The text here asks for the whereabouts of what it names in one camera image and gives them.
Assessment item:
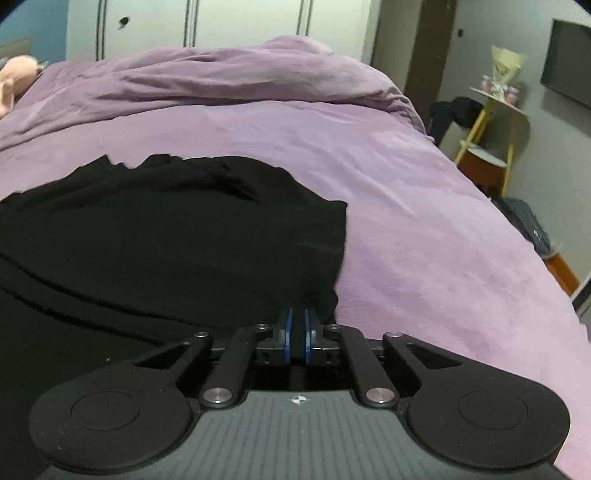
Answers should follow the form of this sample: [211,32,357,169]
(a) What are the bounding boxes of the black garment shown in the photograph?
[1,154,346,479]

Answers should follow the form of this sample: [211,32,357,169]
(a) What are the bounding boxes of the dark clothes on table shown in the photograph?
[428,97,484,145]

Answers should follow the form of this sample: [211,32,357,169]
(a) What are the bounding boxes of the purple duvet bed cover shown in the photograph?
[1,36,590,479]

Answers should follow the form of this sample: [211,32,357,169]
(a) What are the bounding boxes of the dark grey bag on floor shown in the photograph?
[492,197,560,259]

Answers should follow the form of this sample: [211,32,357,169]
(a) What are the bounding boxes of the yellow side table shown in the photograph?
[454,87,529,197]

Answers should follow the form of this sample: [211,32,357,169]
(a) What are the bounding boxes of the cream paper bouquet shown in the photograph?
[490,46,527,99]

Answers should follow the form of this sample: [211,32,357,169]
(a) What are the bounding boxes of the white wardrobe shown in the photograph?
[66,0,381,63]

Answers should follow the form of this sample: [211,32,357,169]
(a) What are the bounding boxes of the pink plush toy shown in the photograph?
[1,55,44,117]

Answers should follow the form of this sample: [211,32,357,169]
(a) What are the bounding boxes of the wall mounted black television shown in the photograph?
[540,19,591,108]

